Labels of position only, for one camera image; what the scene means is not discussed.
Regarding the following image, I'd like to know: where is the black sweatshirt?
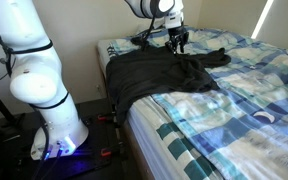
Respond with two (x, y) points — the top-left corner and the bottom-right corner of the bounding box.
(105, 34), (232, 126)

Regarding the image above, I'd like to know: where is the wooden bed frame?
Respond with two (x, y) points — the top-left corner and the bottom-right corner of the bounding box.
(122, 120), (156, 180)

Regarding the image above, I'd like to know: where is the blue patchwork quilt bed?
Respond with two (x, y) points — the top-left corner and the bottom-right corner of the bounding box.
(107, 25), (288, 180)

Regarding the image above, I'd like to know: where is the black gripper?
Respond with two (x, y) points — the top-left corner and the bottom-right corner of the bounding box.
(165, 26), (189, 55)

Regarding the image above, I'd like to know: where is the black mounting base plate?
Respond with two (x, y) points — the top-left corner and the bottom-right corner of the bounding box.
(15, 99), (132, 180)

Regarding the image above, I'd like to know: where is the orange handled clamp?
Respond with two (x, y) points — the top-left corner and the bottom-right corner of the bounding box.
(100, 149), (113, 158)
(97, 114), (119, 122)

